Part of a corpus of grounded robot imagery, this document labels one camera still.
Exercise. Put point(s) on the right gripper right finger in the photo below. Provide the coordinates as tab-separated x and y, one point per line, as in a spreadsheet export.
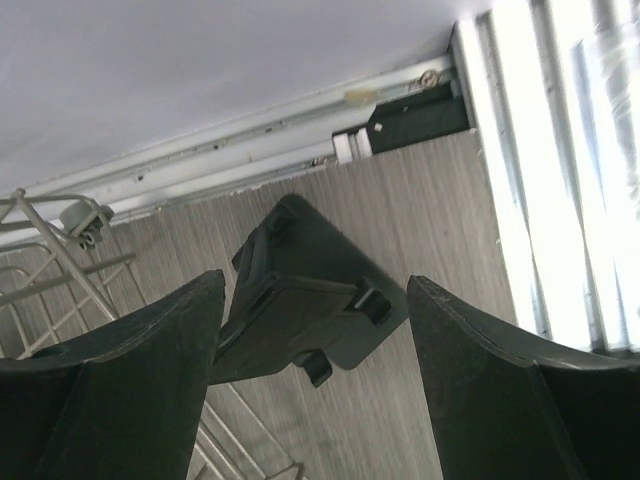
507	404

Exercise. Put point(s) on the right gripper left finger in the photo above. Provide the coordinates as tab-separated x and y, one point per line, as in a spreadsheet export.
120	402

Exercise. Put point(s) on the grey wire dish rack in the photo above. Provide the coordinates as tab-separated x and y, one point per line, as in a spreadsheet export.
63	273

